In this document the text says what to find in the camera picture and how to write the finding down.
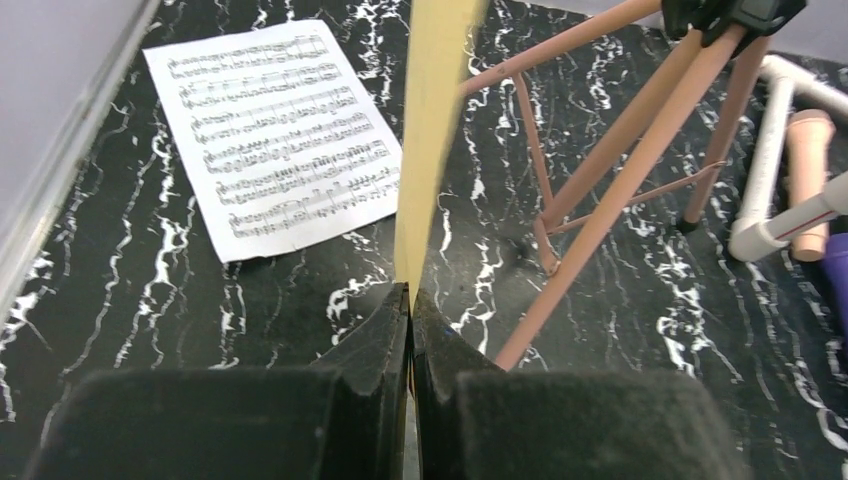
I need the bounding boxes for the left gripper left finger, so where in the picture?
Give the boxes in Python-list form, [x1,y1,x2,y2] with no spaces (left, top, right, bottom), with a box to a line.
[25,284,409,479]

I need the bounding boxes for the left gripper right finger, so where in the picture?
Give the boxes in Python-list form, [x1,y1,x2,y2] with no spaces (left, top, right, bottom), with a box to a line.
[410,296,752,479]

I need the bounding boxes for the sheet music pages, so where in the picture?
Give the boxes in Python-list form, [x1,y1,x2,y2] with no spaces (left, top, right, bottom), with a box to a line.
[144,19,401,263]

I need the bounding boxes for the yellow sheet music page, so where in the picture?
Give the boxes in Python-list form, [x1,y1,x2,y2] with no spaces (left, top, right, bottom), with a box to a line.
[394,0,488,311]

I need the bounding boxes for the purple microphone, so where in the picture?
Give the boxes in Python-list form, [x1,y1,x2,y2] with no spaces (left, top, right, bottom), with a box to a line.
[821,233,847,333]

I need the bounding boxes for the pink microphone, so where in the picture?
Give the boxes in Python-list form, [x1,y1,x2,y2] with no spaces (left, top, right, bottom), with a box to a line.
[786,109,835,262]

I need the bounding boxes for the pink music stand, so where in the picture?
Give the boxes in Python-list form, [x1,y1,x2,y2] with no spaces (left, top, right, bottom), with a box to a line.
[460,0,804,370]

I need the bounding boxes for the white pvc pipe frame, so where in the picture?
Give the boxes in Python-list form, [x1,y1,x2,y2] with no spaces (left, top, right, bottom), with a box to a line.
[728,54,847,262]

